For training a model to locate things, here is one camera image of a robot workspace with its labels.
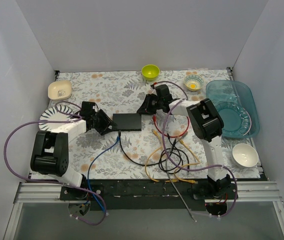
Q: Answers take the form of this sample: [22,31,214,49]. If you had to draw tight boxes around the red ethernet cable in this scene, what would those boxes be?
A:
[152,114,191,138]

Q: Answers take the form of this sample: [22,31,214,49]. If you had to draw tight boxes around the dark grey network switch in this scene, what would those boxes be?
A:
[112,113,142,132]

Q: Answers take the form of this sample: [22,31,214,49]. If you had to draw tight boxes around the yellow ethernet cable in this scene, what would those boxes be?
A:
[144,129,178,183]
[171,136,202,185]

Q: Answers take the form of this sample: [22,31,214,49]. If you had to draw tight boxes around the blue ethernet cable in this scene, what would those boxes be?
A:
[86,136,108,213]

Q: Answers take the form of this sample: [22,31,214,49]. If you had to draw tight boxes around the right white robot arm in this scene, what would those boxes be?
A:
[137,84,232,199]

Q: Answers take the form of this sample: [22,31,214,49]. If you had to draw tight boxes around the lime green bowl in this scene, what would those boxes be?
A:
[141,64,160,82]

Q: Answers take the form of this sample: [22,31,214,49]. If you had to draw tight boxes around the patterned yellow centre bowl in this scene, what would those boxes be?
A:
[184,74,205,92]

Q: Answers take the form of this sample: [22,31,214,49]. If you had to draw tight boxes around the blue striped white plate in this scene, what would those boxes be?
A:
[38,104,74,131]

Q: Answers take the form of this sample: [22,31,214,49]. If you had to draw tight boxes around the cream square dish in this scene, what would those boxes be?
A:
[47,80,72,101]

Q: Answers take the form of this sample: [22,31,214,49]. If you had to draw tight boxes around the teal plastic tray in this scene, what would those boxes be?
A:
[206,80,260,138]

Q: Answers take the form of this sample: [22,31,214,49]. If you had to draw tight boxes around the teal glass plate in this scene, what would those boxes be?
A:
[215,101,252,139]

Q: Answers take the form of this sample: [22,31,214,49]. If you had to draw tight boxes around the white bowl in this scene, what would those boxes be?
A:
[232,143,259,168]

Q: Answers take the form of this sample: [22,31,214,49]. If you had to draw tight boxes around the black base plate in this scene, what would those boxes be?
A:
[59,179,239,211]

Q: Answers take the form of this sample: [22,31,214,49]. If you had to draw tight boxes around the aluminium frame rail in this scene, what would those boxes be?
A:
[5,179,284,237]

